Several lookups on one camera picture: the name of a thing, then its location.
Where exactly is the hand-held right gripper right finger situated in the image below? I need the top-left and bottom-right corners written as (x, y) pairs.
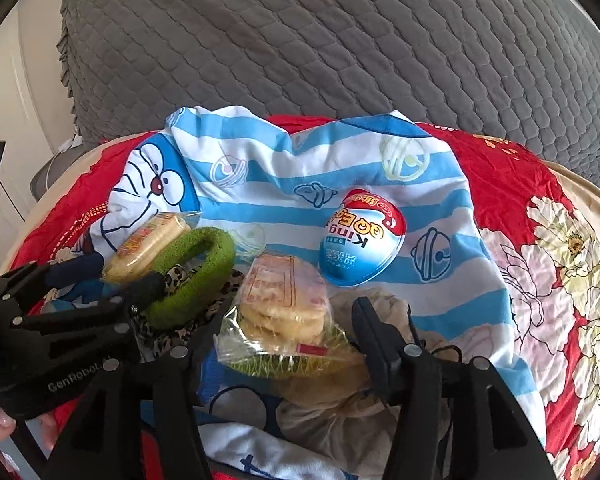
top-left (351, 296), bottom-right (548, 480)

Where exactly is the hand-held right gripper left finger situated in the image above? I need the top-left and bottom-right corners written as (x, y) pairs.
top-left (42, 317), bottom-right (231, 480)

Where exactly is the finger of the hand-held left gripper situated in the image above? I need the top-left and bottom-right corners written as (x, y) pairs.
top-left (0, 254), bottom-right (107, 322)
top-left (10, 272), bottom-right (167, 356)

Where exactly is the leopard print scrunchie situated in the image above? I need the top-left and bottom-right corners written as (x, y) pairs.
top-left (130, 265), bottom-right (247, 362)

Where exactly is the green terry hair tie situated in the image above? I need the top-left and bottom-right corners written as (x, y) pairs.
top-left (142, 227), bottom-right (237, 329)

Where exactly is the red and blue plastic egg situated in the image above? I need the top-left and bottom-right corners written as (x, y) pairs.
top-left (319, 187), bottom-right (408, 289)

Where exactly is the sheer pink scrunchie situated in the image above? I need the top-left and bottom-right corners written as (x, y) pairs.
top-left (275, 285), bottom-right (462, 462)

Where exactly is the clear cracker packet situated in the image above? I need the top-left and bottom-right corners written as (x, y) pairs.
top-left (215, 252), bottom-right (367, 397)

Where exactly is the blue striped cartoon cloth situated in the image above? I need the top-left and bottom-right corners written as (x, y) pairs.
top-left (45, 105), bottom-right (539, 480)

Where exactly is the red floral bedsheet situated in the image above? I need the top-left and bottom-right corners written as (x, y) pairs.
top-left (7, 114), bottom-right (600, 480)

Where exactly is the grey quilted headboard cover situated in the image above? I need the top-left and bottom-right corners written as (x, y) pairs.
top-left (57, 0), bottom-right (600, 192)

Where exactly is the thin black elastic hair tie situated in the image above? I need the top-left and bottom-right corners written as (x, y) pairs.
top-left (409, 305), bottom-right (467, 367)

